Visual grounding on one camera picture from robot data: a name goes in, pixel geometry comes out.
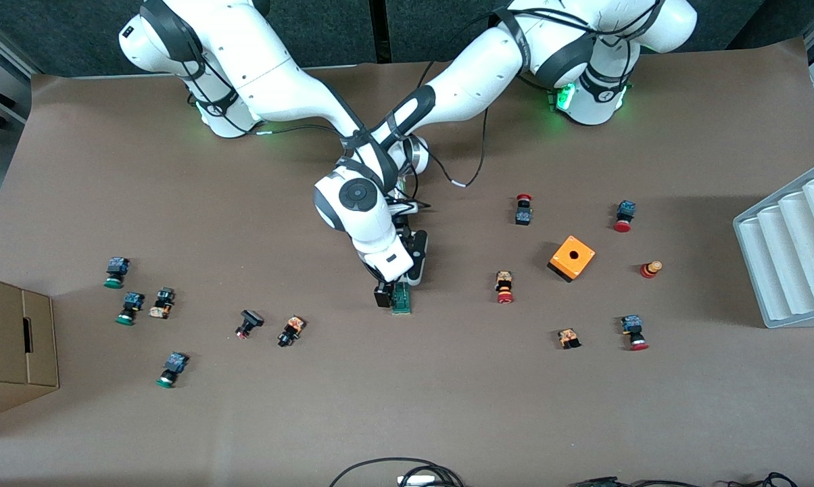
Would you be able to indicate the white ridged plastic tray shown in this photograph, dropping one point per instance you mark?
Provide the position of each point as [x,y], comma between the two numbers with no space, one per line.
[785,257]

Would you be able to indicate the black square button red tip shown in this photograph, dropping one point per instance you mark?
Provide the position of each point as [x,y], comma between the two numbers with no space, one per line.
[249,320]

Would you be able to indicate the black button orange contact block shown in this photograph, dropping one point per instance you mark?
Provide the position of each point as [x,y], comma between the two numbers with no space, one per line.
[291,331]

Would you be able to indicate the red yellow mushroom button head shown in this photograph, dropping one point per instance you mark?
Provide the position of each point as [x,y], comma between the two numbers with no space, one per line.
[650,269]

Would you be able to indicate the black switch tan contact block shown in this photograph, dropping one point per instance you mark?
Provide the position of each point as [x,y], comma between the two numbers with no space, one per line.
[162,303]

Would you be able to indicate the brown cardboard box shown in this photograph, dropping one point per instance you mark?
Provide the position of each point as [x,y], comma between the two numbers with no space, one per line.
[11,338]

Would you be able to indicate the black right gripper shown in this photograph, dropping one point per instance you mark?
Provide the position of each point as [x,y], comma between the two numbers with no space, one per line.
[382,295]

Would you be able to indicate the white plug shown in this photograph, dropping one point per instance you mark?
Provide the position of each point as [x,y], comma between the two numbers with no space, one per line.
[417,481]

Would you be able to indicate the red mushroom button blue block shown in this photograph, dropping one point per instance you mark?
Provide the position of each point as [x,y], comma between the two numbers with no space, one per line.
[625,213]
[633,328]

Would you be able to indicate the green push button blue block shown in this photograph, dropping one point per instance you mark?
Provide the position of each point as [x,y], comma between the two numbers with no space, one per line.
[131,304]
[116,269]
[172,367]

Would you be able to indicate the red mushroom button orange block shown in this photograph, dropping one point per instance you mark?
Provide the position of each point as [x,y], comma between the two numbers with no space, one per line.
[504,284]

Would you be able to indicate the orange push-button enclosure box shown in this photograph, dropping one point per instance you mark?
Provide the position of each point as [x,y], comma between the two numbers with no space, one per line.
[572,256]

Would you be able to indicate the red button black block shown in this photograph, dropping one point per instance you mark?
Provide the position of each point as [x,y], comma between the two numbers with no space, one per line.
[523,213]

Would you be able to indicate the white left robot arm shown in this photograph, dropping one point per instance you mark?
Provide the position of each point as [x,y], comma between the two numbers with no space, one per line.
[474,74]

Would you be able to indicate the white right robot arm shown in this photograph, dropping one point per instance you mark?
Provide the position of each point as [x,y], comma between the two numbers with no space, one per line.
[272,74]

